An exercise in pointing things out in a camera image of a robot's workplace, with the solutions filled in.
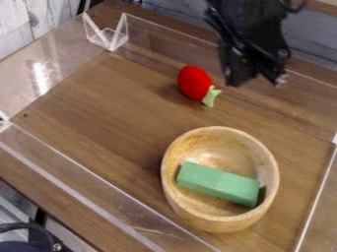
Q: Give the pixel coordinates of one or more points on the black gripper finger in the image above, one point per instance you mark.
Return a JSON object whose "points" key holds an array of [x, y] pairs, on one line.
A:
{"points": [[237, 65], [272, 65]]}

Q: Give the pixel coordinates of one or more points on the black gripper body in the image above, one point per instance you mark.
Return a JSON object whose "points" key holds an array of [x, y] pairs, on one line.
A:
{"points": [[249, 30]]}

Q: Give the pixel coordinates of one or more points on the green rectangular block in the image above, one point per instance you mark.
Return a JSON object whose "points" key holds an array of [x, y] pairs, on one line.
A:
{"points": [[219, 183]]}

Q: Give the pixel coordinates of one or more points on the brown wooden bowl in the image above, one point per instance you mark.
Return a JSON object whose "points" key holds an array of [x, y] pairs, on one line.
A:
{"points": [[231, 150]]}

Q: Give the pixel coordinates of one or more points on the red plush strawberry toy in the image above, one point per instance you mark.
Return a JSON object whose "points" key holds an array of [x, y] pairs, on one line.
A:
{"points": [[196, 85]]}

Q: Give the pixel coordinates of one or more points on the clear acrylic corner bracket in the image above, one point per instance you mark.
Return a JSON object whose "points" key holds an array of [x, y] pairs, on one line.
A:
{"points": [[108, 38]]}

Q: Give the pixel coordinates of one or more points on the clear acrylic enclosure wall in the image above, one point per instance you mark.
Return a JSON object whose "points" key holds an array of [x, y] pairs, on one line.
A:
{"points": [[84, 145]]}

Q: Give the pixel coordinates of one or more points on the black clamp with cable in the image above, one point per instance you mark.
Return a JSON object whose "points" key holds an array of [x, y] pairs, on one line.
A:
{"points": [[22, 235]]}

